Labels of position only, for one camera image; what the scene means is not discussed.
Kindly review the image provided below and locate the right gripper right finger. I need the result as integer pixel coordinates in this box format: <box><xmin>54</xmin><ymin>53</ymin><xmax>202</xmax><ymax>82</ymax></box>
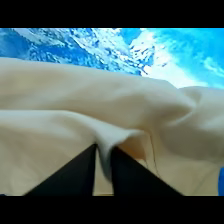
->
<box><xmin>109</xmin><ymin>146</ymin><xmax>183</xmax><ymax>197</ymax></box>

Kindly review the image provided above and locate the cream T-shirt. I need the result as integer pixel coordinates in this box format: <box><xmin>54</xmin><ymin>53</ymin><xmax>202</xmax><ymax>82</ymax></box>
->
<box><xmin>0</xmin><ymin>57</ymin><xmax>224</xmax><ymax>197</ymax></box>

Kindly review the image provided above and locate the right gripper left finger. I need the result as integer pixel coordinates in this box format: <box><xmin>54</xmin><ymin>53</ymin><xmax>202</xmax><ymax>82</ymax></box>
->
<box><xmin>24</xmin><ymin>143</ymin><xmax>99</xmax><ymax>197</ymax></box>

